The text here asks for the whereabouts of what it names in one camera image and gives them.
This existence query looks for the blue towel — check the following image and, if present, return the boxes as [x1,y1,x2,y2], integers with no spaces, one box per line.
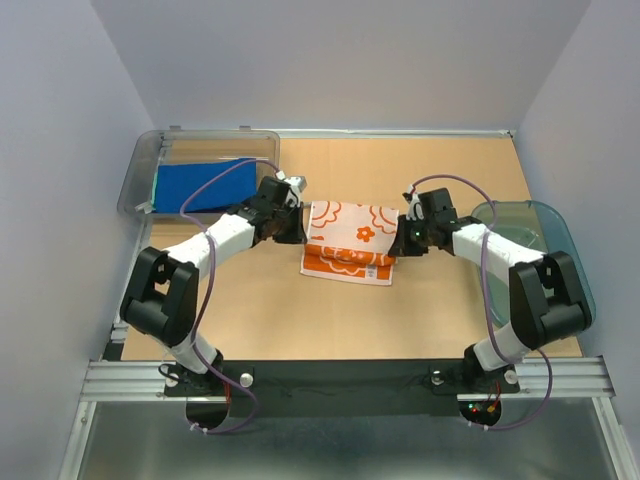
[153,157,259,214]

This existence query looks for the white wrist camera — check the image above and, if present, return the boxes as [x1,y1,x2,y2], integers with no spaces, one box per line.
[276,170,307,207]
[402,185,424,221]

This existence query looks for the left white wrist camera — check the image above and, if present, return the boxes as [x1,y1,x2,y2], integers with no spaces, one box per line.
[276,170,307,207]

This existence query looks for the smoky clear plastic bin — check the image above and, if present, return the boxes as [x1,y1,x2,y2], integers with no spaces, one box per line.
[117,127,280,222]

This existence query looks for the teal plastic bin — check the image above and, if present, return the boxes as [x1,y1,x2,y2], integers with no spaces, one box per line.
[483,200,596,328]

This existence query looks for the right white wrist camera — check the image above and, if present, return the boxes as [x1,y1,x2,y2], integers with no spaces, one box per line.
[402,185,424,221]

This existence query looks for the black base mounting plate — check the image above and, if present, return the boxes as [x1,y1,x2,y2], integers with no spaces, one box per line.
[159,359,520,430]

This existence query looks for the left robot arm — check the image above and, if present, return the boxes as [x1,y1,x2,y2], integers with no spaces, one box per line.
[119,171,306,394]

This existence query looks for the orange white patterned towel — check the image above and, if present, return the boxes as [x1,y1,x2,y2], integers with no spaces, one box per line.
[300,201,399,286]

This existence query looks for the aluminium frame rail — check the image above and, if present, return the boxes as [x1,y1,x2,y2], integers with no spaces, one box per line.
[62,129,639,479]

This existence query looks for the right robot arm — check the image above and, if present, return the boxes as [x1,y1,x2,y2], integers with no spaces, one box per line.
[389,188,593,390]

